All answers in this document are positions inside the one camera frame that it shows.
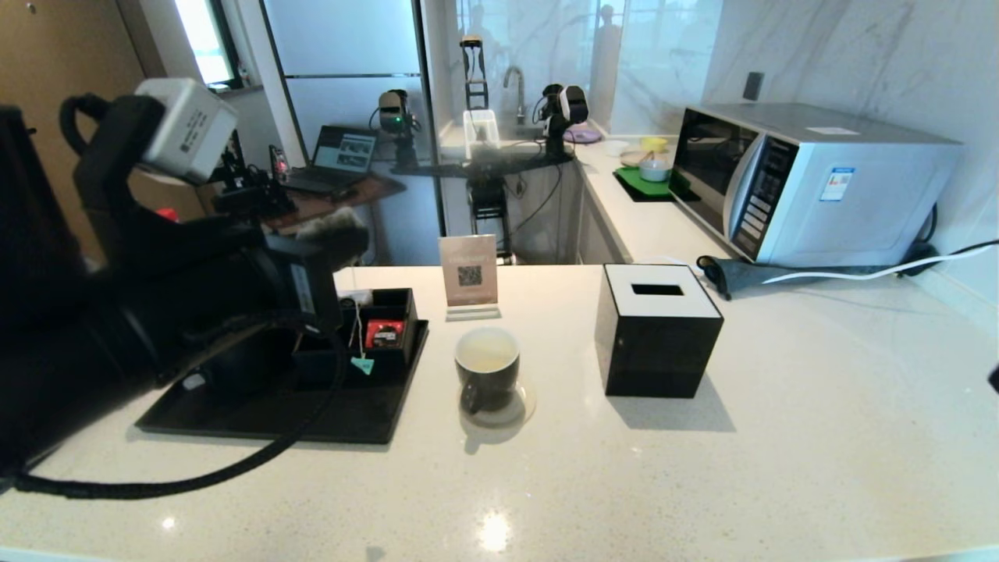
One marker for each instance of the black electric kettle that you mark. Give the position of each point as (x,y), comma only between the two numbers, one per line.
(250,363)

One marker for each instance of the clear glass coaster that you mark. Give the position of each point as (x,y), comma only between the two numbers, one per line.
(524,406)

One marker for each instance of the black background robot frame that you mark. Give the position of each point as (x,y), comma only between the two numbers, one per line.
(484,164)

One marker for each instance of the white sachets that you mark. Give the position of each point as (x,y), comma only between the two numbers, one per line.
(357,297)

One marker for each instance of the bright window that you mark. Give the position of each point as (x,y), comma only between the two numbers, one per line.
(204,39)

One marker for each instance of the white dish rack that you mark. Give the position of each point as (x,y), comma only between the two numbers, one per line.
(480,129)

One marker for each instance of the frosted glass door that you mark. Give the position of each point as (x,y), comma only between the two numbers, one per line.
(351,47)

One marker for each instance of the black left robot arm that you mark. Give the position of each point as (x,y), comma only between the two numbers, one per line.
(117,312)

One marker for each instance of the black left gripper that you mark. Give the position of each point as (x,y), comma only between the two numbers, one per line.
(308,289)

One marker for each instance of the black serving tray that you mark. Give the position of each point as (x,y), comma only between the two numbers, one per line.
(335,414)

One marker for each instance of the black tissue box white lid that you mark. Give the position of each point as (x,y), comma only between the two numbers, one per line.
(655,343)

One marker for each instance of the brown wooden door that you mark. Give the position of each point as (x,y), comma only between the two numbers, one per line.
(62,47)

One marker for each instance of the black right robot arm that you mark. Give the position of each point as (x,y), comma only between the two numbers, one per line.
(994,378)

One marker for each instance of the green mat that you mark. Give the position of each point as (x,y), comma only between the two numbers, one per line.
(636,186)

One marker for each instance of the QR code sign stand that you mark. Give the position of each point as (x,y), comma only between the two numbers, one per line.
(468,269)

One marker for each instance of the brown wooden desk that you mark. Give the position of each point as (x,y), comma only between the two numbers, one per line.
(343,204)

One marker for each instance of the dark wall switch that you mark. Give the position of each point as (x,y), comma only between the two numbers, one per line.
(754,84)

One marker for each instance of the black compartment organizer box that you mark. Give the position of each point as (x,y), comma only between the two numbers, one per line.
(390,359)

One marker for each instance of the silver microwave oven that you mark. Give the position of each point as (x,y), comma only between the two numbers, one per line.
(858,195)

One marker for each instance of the open laptop computer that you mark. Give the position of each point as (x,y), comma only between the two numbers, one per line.
(335,156)

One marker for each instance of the purple plate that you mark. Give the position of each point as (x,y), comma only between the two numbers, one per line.
(584,134)

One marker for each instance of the small white tag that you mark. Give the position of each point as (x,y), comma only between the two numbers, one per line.
(193,381)

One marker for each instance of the black white robot gripper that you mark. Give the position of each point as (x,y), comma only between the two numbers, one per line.
(566,105)

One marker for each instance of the grey robot gripper green light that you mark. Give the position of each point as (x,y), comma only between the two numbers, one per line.
(394,117)

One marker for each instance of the red sachet packet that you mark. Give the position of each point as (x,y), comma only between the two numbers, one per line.
(384,333)

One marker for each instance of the dark grey fabric pouch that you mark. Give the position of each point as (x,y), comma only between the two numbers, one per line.
(741,275)

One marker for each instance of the grey bowl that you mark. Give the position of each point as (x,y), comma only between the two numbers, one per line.
(654,170)

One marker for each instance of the black computer mouse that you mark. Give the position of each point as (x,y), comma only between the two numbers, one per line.
(343,193)

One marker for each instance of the upright red lit device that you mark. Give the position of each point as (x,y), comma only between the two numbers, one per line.
(278,162)

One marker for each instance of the black mug white inside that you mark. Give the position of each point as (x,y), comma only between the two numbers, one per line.
(488,382)

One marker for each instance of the chrome sink faucet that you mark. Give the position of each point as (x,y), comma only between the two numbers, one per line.
(517,86)

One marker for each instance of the yellow bowl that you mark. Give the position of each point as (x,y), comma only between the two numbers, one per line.
(654,143)

